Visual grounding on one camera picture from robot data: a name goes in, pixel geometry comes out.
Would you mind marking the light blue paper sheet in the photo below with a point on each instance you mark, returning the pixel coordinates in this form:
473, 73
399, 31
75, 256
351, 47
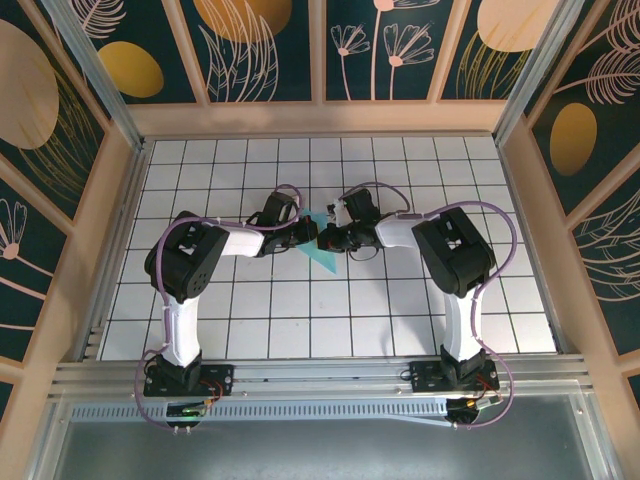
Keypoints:
322, 260

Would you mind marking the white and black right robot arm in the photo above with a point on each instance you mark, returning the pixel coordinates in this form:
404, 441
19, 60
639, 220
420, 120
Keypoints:
455, 255

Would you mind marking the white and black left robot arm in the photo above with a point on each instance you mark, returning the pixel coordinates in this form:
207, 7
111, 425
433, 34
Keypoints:
185, 265

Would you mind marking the grey metal plate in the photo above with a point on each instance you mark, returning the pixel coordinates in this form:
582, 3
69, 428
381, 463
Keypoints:
320, 450

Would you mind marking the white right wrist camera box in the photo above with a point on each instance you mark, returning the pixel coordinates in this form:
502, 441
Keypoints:
339, 212

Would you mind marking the aluminium mounting rail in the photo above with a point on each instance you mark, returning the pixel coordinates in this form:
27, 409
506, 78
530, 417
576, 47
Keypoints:
320, 380

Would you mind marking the aluminium side rail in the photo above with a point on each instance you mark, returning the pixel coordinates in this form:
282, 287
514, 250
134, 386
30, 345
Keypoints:
521, 200
116, 250

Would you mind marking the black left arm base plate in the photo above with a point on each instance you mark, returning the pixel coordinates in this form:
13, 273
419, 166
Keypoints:
220, 375

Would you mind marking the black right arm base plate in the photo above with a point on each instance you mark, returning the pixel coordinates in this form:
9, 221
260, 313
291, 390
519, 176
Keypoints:
425, 377

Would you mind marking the aluminium corner post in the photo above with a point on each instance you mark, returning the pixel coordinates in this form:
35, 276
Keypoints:
102, 85
529, 85

